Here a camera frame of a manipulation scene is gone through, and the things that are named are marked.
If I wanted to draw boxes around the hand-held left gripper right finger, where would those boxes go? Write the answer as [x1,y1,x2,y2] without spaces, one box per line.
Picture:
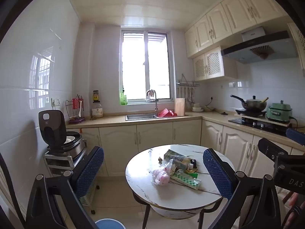
[203,148,282,229]

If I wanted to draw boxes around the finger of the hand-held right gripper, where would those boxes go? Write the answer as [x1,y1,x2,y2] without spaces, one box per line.
[285,127,305,146]
[258,138,289,170]

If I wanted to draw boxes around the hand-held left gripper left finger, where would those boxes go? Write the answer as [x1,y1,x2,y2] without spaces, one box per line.
[26,146,105,229]

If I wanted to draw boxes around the person's right hand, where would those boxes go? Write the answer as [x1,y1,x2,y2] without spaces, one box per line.
[285,192,305,229]

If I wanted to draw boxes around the green electric cooking pot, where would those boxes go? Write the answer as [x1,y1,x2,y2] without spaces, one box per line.
[266,100,293,124]

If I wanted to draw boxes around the green and white box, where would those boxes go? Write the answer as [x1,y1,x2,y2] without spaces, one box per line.
[172,173,202,190]

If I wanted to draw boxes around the white rolling cart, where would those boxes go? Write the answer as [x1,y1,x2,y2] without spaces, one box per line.
[43,145,99,215]

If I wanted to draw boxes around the black gas stove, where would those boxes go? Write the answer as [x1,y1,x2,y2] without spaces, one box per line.
[228,110,292,130]

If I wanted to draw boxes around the cream lower cabinets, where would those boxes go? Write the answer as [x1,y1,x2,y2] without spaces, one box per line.
[65,119,305,177]

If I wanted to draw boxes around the cream cabinets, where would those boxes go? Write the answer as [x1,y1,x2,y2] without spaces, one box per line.
[65,119,305,177]
[185,0,290,59]

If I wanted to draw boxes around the green milk carton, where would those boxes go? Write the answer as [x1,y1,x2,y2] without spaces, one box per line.
[163,149,191,170]

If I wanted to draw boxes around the black wok with lid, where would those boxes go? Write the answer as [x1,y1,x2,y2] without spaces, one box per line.
[230,95,269,111]

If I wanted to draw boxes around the clear plastic wrapper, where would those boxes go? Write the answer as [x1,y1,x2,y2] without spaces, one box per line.
[148,159,178,174]

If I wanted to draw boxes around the pink plastic bag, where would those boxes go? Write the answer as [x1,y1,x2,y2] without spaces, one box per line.
[151,168,172,186]

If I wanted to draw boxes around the beige kitchen countertop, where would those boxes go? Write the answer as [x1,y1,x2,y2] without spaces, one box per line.
[65,111,305,152]

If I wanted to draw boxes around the round white marble table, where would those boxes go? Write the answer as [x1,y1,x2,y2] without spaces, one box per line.
[125,144,237,229]

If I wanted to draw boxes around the black rice cooker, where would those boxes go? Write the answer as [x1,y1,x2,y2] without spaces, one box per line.
[38,110,87,159]

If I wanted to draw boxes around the large clear jar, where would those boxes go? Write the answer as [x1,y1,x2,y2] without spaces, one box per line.
[92,101,104,118]

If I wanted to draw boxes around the steel kitchen sink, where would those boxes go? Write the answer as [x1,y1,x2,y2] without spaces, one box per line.
[125,114,159,121]

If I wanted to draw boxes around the wooden cutting board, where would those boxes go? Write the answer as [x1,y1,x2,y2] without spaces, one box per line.
[175,98,186,116]

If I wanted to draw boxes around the red plastic basin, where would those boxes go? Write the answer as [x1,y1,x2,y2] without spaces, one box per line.
[158,108,178,118]

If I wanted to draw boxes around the hanging kitchen utensils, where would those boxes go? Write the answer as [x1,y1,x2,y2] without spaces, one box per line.
[177,87,195,106]

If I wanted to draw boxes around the steel kitchen faucet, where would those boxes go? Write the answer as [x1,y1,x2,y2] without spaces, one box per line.
[146,89,160,117]

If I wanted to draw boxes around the black range hood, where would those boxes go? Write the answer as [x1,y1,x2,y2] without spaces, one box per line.
[220,26,298,64]

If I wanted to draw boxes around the cream lattice door cabinet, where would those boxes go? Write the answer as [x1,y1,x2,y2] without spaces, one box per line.
[193,46,238,81]

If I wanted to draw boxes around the kitchen window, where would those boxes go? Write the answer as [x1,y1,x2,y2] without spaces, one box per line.
[120,30,172,103]

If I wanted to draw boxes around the cream upper cabinets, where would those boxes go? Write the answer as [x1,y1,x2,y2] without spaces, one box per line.
[185,0,290,59]

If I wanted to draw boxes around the wire utensil rack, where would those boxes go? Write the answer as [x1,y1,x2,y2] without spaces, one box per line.
[65,95,86,124]

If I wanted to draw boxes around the wall socket with black plug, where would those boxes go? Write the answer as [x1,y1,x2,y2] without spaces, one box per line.
[205,96,216,111]

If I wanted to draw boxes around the steel wall rack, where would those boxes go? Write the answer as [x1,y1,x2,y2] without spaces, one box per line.
[176,74,200,87]

